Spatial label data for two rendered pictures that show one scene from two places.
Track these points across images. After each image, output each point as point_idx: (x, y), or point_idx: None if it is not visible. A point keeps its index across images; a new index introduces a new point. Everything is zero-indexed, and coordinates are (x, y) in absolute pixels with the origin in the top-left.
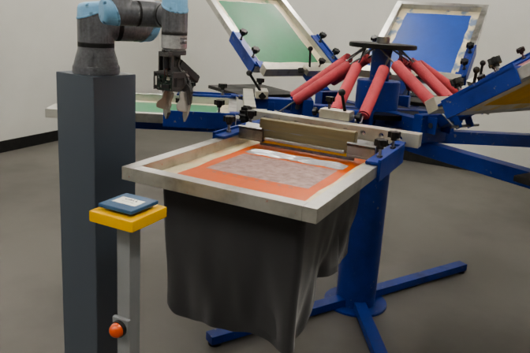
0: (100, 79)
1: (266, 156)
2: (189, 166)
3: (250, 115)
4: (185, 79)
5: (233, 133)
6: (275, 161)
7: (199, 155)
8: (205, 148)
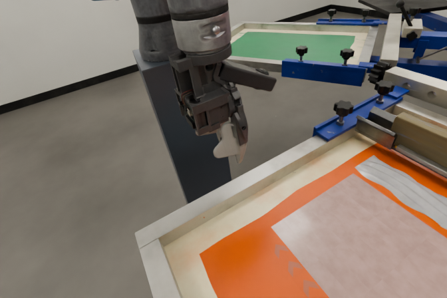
0: (153, 70)
1: (391, 194)
2: (250, 215)
3: (382, 92)
4: (232, 104)
5: (344, 129)
6: (406, 221)
7: (280, 177)
8: (291, 165)
